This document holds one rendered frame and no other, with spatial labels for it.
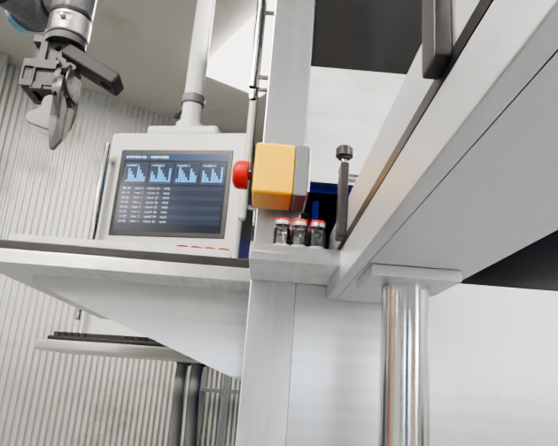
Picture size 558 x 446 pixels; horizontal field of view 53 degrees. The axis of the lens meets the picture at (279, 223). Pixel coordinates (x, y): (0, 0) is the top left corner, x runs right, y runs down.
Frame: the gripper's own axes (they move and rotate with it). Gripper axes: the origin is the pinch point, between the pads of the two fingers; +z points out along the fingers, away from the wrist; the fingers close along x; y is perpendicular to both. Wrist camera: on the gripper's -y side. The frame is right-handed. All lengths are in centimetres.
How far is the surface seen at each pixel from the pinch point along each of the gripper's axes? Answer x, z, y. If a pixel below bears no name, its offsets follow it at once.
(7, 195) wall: -358, -100, 180
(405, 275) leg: 37, 26, -51
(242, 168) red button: 20.1, 9.9, -33.3
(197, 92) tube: -95, -65, -8
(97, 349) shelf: -68, 31, 6
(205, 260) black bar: 8.2, 20.4, -28.6
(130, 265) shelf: 11.0, 22.5, -18.3
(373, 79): 13, -10, -52
